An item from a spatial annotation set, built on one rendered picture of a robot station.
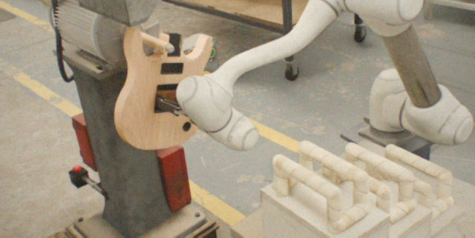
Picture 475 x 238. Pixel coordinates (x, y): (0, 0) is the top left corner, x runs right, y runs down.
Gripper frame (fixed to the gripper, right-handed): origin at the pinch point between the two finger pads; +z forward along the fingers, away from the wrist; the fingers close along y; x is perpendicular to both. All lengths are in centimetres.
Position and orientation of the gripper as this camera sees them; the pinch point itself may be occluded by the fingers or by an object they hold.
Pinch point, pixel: (168, 98)
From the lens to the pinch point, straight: 192.6
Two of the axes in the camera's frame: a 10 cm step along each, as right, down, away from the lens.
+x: 1.6, -9.5, -2.6
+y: 7.3, -0.7, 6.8
